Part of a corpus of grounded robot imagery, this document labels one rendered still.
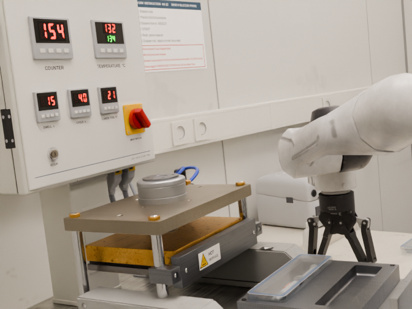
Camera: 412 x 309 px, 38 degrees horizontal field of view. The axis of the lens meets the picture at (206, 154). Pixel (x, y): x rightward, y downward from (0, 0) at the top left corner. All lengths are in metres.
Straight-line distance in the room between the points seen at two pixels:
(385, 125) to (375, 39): 2.22
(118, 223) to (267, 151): 1.40
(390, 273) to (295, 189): 1.09
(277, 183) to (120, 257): 1.15
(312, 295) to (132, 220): 0.26
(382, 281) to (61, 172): 0.51
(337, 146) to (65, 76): 0.46
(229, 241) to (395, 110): 0.32
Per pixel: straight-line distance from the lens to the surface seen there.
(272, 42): 2.29
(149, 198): 0.94
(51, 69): 0.98
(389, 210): 3.19
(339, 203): 1.29
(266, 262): 1.04
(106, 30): 1.08
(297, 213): 1.97
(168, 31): 1.85
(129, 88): 1.12
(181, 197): 0.95
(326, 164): 1.17
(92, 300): 0.90
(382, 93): 0.88
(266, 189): 2.03
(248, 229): 1.01
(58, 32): 1.00
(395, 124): 0.88
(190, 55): 1.90
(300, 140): 1.10
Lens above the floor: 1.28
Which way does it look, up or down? 6 degrees down
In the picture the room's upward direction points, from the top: 6 degrees counter-clockwise
